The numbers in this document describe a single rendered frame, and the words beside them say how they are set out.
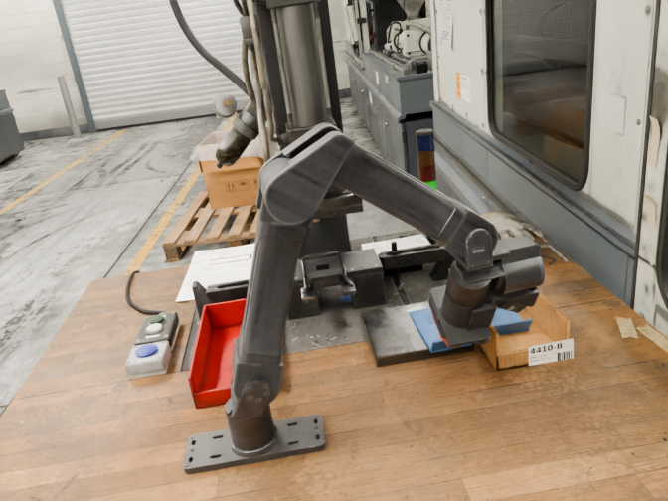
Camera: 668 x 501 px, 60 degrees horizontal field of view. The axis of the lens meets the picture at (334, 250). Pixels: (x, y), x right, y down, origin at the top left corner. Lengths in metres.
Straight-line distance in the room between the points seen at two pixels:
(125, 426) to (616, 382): 0.76
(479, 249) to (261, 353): 0.31
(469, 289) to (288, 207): 0.28
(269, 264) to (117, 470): 0.39
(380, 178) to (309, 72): 0.38
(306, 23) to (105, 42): 9.74
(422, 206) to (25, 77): 10.76
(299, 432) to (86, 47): 10.18
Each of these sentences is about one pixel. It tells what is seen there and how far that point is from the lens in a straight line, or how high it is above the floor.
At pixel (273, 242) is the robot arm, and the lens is 0.69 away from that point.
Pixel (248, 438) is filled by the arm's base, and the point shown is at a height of 0.94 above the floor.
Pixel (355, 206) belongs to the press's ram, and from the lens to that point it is 1.08.
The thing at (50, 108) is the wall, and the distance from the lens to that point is 11.26.
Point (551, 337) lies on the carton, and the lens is 1.04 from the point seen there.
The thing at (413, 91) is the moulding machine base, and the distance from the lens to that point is 4.17.
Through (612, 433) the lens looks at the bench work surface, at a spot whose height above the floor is 0.90.
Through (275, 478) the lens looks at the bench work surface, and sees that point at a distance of 0.83.
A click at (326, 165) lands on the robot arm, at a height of 1.30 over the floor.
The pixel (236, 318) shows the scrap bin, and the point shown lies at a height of 0.92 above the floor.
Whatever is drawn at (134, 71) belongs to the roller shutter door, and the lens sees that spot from 10.63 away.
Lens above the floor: 1.46
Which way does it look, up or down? 23 degrees down
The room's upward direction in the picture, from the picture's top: 8 degrees counter-clockwise
